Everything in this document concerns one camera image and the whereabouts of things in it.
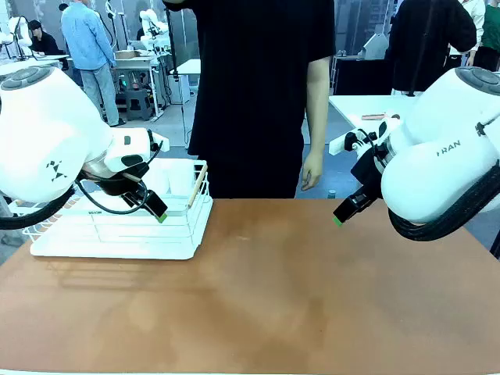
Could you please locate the black left arm cable sleeve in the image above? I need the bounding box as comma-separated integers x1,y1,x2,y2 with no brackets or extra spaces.
0,185,77,230

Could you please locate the person in black jacket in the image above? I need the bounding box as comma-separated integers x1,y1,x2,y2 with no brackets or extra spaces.
388,0,478,95

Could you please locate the small white background desk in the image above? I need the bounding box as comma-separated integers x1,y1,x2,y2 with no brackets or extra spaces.
168,58,202,105

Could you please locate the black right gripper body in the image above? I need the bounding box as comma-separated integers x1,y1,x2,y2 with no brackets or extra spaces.
350,146,387,205

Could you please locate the person left hand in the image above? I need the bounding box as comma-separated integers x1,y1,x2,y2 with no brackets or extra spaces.
300,150,325,192

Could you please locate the person torso in black shirt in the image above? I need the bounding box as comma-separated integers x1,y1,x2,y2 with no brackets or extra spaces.
162,0,337,200

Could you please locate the black right arm cable sleeve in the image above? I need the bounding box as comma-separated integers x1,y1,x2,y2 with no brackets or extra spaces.
387,159,500,242

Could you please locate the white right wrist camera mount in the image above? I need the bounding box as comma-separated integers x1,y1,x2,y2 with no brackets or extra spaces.
328,130,363,156

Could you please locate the person in green shirt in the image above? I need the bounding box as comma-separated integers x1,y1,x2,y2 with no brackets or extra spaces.
470,3,500,73

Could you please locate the man in blue shirt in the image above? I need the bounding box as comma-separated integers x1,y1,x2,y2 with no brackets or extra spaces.
60,0,127,128

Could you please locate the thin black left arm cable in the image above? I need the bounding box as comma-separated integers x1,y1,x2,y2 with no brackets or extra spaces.
76,139,165,216

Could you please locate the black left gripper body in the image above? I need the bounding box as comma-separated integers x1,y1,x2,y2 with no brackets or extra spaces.
80,163,153,197

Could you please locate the white background workbench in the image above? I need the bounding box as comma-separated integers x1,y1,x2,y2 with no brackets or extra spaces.
112,54,166,118

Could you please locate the grey step stool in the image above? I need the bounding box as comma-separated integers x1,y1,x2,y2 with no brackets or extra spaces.
124,87,153,121

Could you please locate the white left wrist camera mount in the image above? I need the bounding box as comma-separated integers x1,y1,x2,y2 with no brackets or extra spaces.
146,130,171,153

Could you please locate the person in white shirt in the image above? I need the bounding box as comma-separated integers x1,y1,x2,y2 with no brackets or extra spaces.
448,0,487,68

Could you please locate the black arm cable sleeve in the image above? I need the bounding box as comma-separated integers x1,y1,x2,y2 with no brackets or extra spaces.
0,185,77,230
387,159,500,242

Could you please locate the large white table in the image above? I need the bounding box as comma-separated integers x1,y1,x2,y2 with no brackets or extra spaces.
329,93,429,138

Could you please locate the black cabinet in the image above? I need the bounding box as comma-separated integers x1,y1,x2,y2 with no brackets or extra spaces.
334,56,394,96

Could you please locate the white wire dish rack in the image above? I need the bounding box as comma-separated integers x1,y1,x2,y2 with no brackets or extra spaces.
22,158,215,261

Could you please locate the white cutlery cup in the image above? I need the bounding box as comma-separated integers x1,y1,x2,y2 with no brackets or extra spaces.
150,159,173,195
168,159,196,196

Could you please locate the person left forearm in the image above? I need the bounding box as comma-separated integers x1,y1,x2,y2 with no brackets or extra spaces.
302,57,331,156

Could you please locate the grey white machine housing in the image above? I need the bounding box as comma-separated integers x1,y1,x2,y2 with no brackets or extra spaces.
358,33,391,60

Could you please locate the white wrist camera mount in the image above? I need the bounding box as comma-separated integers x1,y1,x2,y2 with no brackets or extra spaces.
146,130,171,153
328,130,363,156

